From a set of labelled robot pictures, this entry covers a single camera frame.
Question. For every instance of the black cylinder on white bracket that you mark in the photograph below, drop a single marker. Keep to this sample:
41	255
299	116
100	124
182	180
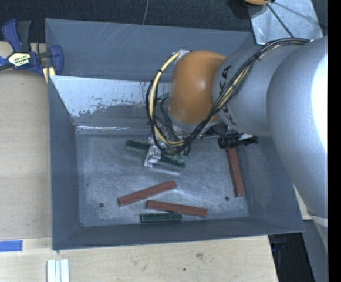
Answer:
232	142

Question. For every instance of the grey metal bin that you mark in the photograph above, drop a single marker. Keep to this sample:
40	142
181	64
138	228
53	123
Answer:
105	187

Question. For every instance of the dark green block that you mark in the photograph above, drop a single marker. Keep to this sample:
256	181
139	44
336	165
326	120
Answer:
160	217
136	145

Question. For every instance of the red-brown flat block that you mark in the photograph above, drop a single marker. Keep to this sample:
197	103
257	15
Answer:
235	172
146	193
176	208

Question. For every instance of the pale wood flat board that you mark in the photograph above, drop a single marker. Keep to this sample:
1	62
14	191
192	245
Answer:
20	157

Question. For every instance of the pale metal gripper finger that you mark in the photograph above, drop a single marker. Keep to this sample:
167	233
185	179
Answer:
152	162
155	151

